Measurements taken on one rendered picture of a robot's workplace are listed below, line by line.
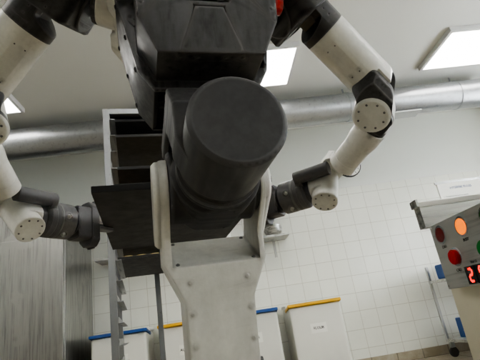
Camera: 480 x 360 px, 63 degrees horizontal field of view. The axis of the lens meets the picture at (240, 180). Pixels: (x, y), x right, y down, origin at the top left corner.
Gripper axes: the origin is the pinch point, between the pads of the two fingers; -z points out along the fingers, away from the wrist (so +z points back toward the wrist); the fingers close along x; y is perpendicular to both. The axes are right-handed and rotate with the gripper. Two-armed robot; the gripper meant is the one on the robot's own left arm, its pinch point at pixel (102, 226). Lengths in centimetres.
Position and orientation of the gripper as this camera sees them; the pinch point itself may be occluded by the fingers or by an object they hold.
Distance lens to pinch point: 115.7
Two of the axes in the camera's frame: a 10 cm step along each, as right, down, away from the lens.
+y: -8.4, 2.9, 4.6
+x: -1.4, -9.3, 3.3
